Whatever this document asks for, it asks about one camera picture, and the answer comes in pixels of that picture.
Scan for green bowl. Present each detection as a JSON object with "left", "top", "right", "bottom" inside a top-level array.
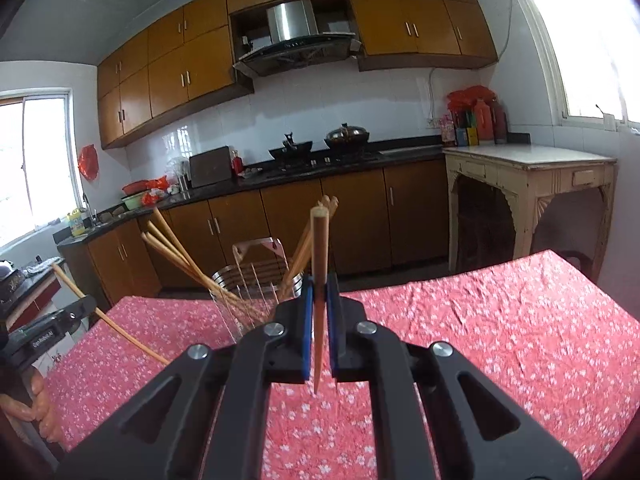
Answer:
[{"left": 122, "top": 191, "right": 145, "bottom": 211}]

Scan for dark cutting board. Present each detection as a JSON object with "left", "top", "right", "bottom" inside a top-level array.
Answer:
[{"left": 189, "top": 146, "right": 234, "bottom": 188}]

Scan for lidded wok right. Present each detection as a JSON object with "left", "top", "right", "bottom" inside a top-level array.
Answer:
[{"left": 324, "top": 122, "right": 370, "bottom": 154}]

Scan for red floral tablecloth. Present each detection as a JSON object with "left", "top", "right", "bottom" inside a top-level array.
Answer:
[{"left": 46, "top": 252, "right": 639, "bottom": 479}]

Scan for person left hand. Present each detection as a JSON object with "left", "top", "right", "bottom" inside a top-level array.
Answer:
[{"left": 1, "top": 367, "right": 63, "bottom": 443}]

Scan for right window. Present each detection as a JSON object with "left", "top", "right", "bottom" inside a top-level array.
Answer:
[{"left": 527, "top": 0, "right": 639, "bottom": 129}]

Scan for gas stove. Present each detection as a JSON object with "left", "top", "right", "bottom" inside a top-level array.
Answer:
[{"left": 273, "top": 152, "right": 382, "bottom": 172}]

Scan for wire utensil holder basket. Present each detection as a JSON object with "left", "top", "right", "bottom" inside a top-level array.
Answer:
[{"left": 208, "top": 237, "right": 303, "bottom": 342}]

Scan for black wok left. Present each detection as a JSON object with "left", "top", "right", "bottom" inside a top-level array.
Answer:
[{"left": 269, "top": 132, "right": 314, "bottom": 165}]

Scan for window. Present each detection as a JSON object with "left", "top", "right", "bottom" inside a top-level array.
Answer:
[
  {"left": 527, "top": 0, "right": 639, "bottom": 129},
  {"left": 1, "top": 92, "right": 79, "bottom": 247}
]

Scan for left window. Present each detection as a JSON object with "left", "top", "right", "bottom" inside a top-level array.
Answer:
[{"left": 1, "top": 92, "right": 79, "bottom": 247}]

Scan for upper wooden cabinets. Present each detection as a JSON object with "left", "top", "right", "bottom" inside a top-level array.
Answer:
[{"left": 97, "top": 0, "right": 498, "bottom": 148}]

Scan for wooden cabinets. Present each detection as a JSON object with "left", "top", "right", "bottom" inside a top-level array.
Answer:
[
  {"left": 97, "top": 0, "right": 498, "bottom": 148},
  {"left": 56, "top": 152, "right": 449, "bottom": 308}
]

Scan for red oil bottles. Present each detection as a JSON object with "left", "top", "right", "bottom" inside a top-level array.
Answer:
[{"left": 473, "top": 100, "right": 508, "bottom": 145}]

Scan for steel range hood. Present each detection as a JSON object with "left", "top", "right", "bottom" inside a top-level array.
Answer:
[{"left": 231, "top": 0, "right": 362, "bottom": 79}]

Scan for lower wooden cabinets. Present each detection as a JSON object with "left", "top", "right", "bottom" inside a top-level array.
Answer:
[{"left": 56, "top": 152, "right": 449, "bottom": 308}]

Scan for cream wooden side table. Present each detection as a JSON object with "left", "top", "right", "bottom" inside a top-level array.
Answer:
[{"left": 442, "top": 144, "right": 617, "bottom": 282}]

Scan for red plastic bag wall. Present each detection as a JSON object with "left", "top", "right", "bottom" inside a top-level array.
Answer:
[{"left": 77, "top": 144, "right": 100, "bottom": 182}]

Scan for red bag on side table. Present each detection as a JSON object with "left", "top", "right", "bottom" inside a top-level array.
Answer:
[{"left": 447, "top": 84, "right": 497, "bottom": 113}]

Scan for red basin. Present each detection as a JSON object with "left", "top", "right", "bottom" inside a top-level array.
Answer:
[{"left": 122, "top": 180, "right": 148, "bottom": 196}]

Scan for red bottle on counter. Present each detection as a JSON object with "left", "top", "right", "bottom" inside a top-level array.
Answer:
[{"left": 231, "top": 150, "right": 244, "bottom": 176}]

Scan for yellow dish soap bottle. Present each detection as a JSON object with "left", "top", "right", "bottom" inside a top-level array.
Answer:
[{"left": 67, "top": 208, "right": 86, "bottom": 237}]

